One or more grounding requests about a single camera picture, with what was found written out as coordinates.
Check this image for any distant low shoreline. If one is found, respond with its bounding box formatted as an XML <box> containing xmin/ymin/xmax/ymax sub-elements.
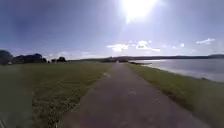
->
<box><xmin>66</xmin><ymin>54</ymin><xmax>224</xmax><ymax>64</ymax></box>

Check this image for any wide grass field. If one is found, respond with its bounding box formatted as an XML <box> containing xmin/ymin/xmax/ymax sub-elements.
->
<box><xmin>0</xmin><ymin>61</ymin><xmax>116</xmax><ymax>128</ymax></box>

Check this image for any distant row of trees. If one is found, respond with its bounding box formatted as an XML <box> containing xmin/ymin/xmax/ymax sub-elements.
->
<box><xmin>0</xmin><ymin>49</ymin><xmax>68</xmax><ymax>66</ymax></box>

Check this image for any calm grey water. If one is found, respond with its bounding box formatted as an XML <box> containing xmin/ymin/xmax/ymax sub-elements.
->
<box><xmin>134</xmin><ymin>58</ymin><xmax>224</xmax><ymax>83</ymax></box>

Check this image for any grass strip beside water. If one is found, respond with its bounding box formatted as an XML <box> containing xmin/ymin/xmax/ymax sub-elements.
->
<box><xmin>125</xmin><ymin>63</ymin><xmax>224</xmax><ymax>128</ymax></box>

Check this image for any grey asphalt path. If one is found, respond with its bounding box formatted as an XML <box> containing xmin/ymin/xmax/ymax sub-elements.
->
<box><xmin>59</xmin><ymin>62</ymin><xmax>214</xmax><ymax>128</ymax></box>

